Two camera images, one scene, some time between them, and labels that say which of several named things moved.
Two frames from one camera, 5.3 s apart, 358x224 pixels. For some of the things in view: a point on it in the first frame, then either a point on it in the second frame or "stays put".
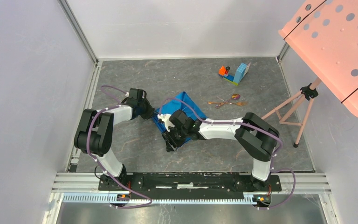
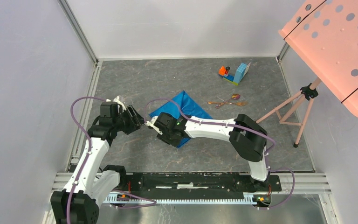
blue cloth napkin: [182, 102] stays put
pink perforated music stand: [337, 39] stays put
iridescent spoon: [236, 96] stays put
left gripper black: [150, 111] to [135, 122]
